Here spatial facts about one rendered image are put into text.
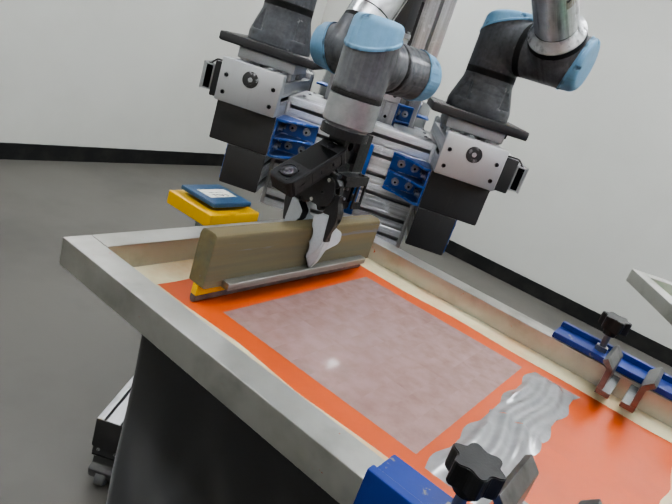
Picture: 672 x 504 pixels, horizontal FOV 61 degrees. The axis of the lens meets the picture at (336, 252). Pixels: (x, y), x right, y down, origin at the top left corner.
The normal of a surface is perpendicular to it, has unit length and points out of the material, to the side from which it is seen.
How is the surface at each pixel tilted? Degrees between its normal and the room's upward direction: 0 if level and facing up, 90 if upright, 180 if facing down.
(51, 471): 0
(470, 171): 90
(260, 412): 90
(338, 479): 90
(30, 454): 0
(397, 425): 0
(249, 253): 91
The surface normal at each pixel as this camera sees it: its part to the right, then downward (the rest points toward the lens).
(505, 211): -0.59, 0.10
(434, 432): 0.30, -0.90
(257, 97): -0.11, 0.31
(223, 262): 0.75, 0.44
